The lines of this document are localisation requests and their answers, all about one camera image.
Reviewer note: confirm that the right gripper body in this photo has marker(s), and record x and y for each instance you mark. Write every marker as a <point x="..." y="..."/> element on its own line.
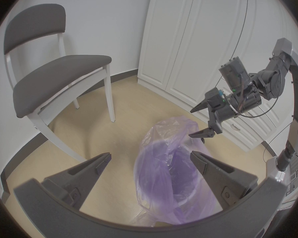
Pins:
<point x="248" y="99"/>

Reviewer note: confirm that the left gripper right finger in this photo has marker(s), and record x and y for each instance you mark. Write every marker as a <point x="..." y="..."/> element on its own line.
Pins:
<point x="221" y="180"/>

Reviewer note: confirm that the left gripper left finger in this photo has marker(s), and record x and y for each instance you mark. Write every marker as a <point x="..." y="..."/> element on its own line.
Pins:
<point x="72" y="182"/>

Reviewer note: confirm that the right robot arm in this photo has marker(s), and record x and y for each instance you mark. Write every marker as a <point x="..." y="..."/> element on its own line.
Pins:
<point x="273" y="82"/>

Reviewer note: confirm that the purple plastic bag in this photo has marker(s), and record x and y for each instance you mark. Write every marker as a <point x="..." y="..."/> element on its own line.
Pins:
<point x="159" y="182"/>

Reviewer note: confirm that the white wardrobe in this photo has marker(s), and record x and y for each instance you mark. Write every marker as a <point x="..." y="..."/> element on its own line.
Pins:
<point x="183" y="46"/>

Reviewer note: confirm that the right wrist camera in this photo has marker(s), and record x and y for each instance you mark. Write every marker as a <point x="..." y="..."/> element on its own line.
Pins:
<point x="233" y="73"/>

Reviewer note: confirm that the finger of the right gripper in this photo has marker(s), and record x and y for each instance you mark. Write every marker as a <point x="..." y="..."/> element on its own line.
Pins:
<point x="201" y="106"/>
<point x="203" y="133"/>

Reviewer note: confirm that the white trash bin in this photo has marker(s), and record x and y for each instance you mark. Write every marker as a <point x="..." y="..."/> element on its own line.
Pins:
<point x="187" y="197"/>

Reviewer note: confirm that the white chair with grey seat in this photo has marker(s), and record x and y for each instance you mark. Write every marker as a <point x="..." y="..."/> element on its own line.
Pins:
<point x="64" y="68"/>

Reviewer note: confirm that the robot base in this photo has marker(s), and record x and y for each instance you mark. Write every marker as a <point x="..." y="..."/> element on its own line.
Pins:
<point x="275" y="168"/>

